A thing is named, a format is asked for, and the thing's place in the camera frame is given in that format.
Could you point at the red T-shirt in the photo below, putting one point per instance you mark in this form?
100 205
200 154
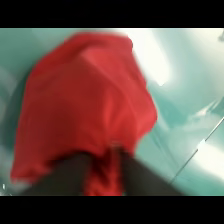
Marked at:
86 100

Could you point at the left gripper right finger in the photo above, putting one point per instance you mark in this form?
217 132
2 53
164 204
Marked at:
146 181

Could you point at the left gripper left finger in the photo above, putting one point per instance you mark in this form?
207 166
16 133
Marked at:
63 176

